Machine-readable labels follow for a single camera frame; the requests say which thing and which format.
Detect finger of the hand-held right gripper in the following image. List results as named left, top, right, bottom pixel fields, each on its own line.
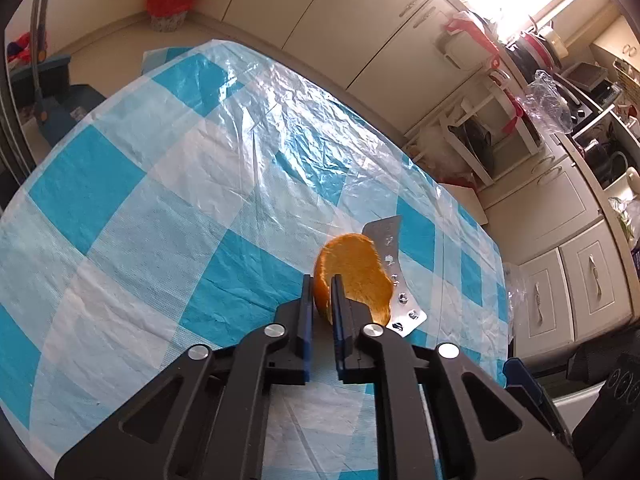
left=502, top=357, right=572, bottom=454

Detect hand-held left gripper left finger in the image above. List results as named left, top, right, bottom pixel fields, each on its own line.
left=59, top=274, right=315, bottom=480

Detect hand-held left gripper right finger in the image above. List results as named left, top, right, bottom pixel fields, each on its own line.
left=331, top=274, right=583, bottom=480

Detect orange peel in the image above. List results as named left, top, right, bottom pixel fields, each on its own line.
left=312, top=233, right=394, bottom=326

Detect small clear plastic bag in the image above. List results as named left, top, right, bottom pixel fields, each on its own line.
left=504, top=262, right=529, bottom=331

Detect silver blister pack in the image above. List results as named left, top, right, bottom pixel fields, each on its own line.
left=362, top=215, right=429, bottom=337

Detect cardboard piece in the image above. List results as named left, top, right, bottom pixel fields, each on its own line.
left=440, top=182, right=489, bottom=229

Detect plastic bag of greens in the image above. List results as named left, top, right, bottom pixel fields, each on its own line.
left=607, top=195, right=640, bottom=241

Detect blue checked tablecloth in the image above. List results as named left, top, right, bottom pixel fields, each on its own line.
left=0, top=39, right=512, bottom=480

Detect dark pan in cart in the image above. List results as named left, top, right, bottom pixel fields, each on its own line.
left=447, top=117, right=496, bottom=176

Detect white kettle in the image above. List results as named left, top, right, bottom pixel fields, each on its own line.
left=602, top=167, right=640, bottom=199

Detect black pot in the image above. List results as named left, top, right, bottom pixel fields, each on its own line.
left=582, top=140, right=616, bottom=171

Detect white kitchen cart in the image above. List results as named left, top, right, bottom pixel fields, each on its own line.
left=402, top=67, right=546, bottom=191

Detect clear crumpled plastic bag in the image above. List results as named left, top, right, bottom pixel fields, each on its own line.
left=522, top=70, right=574, bottom=134

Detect black toaster oven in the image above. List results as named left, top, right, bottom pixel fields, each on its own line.
left=570, top=80, right=626, bottom=137

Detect white hanging bin red bag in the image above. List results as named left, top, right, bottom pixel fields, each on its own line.
left=434, top=10, right=504, bottom=70

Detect white kitchen cabinets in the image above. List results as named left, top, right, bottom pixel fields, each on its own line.
left=50, top=0, right=640, bottom=362

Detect grey microwave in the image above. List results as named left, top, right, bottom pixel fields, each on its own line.
left=570, top=62, right=609, bottom=91

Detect stack of food containers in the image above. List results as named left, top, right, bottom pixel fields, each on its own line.
left=505, top=22, right=571, bottom=74

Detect red lined waste bin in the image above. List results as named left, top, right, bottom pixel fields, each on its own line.
left=146, top=0, right=202, bottom=33

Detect red printed packages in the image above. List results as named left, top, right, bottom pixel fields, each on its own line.
left=5, top=32, right=36, bottom=69

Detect grey metal folding frame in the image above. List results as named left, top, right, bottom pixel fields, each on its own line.
left=27, top=0, right=54, bottom=127

